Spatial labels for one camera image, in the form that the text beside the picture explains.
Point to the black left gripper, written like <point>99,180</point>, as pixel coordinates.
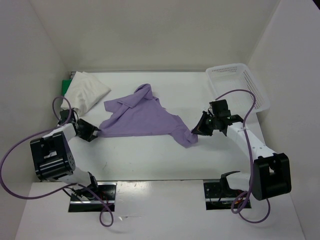
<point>88,136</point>

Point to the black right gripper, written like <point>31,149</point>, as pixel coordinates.
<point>200,128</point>

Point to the cream white t shirt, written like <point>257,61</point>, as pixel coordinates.
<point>84,91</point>

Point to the green t shirt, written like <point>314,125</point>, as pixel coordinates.
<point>65,85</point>

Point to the lavender t shirt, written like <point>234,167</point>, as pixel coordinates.
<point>141,114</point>

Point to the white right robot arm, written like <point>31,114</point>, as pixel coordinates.
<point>270,174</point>

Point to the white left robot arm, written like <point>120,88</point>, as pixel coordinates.
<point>53,159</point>

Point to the white plastic laundry basket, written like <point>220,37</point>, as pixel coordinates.
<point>225,78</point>

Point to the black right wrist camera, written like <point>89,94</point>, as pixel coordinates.
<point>220,108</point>

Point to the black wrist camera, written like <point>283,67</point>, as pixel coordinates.
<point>220,108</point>
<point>65,119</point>

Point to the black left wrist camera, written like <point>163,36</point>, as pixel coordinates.
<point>65,119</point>

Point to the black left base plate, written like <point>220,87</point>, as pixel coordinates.
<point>88,203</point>

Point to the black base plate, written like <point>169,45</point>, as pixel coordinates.
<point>88,203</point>
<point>216,198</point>

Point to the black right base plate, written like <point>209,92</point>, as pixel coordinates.
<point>216,198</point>

